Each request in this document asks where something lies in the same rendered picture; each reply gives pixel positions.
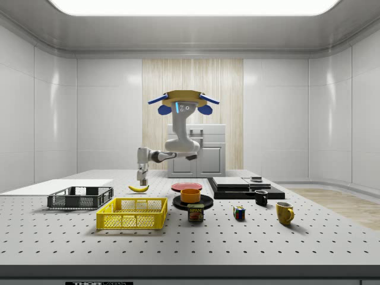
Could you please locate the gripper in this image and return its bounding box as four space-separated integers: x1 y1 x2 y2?
136 166 148 185

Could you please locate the yellow bowl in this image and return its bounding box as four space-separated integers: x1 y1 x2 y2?
180 189 201 203

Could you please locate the banana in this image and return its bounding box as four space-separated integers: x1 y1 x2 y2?
128 184 150 194

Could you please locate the red plate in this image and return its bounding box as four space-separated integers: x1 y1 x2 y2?
171 182 202 192

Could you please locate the yellow basket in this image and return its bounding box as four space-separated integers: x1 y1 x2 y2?
96 198 169 230

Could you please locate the flat-sided can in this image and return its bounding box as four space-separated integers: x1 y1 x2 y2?
186 203 205 223

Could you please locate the black plate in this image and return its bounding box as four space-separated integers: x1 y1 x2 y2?
172 194 214 210

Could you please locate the white cabinet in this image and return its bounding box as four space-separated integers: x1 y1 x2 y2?
167 123 226 178

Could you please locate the dark grey basket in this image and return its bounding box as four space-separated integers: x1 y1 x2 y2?
46 186 115 210

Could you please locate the black stove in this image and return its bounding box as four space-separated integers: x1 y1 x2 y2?
207 175 286 200

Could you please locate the black mug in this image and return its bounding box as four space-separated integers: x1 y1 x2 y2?
254 189 269 206

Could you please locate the yellow mug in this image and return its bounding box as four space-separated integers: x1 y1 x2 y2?
275 201 295 225

